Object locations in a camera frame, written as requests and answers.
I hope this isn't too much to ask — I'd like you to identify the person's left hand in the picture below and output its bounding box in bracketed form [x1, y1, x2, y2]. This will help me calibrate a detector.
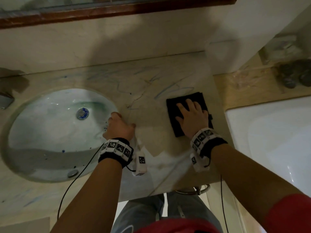
[102, 112, 136, 141]

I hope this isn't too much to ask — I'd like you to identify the person's right hand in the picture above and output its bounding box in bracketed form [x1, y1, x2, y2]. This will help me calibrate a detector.
[175, 98, 209, 140]

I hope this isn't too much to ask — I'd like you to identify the black cloth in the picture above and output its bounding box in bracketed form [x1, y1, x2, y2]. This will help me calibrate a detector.
[166, 92, 214, 138]

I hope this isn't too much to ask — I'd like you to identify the person's left forearm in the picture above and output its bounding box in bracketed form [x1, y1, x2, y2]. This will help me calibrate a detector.
[50, 158, 123, 233]

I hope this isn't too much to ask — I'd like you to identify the person's right forearm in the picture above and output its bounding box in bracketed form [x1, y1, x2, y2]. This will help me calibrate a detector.
[211, 143, 302, 226]

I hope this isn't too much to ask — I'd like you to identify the chrome sink drain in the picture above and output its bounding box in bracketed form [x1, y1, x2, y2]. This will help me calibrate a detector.
[76, 107, 90, 120]

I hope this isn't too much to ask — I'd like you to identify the white oval sink basin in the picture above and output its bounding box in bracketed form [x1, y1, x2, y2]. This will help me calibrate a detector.
[0, 88, 119, 183]

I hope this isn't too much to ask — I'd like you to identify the beige stone tub ledge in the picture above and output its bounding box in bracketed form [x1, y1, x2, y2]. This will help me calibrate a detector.
[213, 53, 311, 111]

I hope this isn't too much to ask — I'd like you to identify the white bathtub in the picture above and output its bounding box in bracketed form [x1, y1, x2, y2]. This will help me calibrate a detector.
[225, 95, 311, 233]

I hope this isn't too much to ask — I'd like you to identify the clear plastic bag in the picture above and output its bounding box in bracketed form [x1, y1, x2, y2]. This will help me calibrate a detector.
[259, 34, 304, 65]

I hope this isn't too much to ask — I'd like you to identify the chrome faucet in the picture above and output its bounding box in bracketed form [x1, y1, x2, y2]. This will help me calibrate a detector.
[0, 91, 15, 110]

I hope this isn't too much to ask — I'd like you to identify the wood framed mirror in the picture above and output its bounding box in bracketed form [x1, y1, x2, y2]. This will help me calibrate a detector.
[0, 0, 238, 29]

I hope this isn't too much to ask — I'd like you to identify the red shirt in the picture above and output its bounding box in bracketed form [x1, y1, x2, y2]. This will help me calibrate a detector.
[135, 193, 311, 233]

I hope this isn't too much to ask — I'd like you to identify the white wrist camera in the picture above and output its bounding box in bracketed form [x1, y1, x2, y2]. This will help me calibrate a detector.
[132, 143, 148, 177]
[189, 152, 211, 173]

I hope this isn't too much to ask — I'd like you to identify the black cable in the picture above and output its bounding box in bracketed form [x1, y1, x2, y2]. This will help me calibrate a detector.
[220, 175, 229, 233]
[56, 143, 105, 221]

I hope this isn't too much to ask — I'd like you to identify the chrome towel ring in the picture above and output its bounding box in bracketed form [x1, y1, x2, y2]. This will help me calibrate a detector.
[175, 183, 211, 196]

